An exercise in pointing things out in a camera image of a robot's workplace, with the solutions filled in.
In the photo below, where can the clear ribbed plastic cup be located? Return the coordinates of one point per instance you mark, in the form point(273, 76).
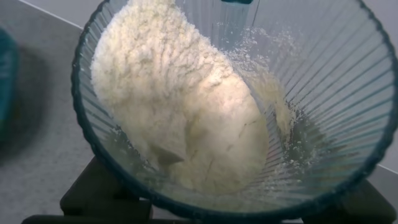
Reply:
point(326, 77)

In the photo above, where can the teal square plastic tray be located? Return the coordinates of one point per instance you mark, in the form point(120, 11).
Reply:
point(7, 84)

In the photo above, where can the white powder heap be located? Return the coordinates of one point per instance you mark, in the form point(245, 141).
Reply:
point(186, 109)

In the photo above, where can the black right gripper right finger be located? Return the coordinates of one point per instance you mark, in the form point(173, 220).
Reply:
point(370, 205)

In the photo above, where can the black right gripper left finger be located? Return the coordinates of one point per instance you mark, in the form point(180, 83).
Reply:
point(93, 193)

